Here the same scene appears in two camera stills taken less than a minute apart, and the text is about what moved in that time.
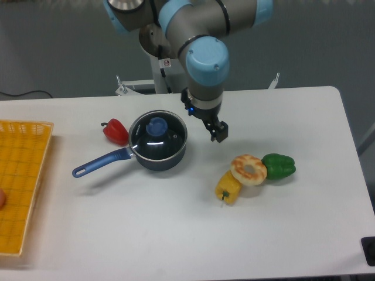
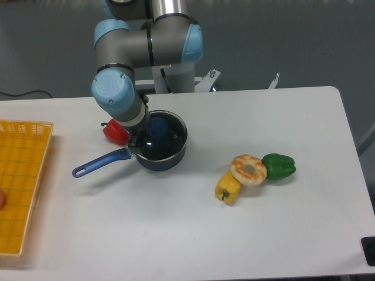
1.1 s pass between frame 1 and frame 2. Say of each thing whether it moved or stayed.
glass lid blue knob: stayed
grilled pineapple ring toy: stayed
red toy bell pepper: stayed
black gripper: moved
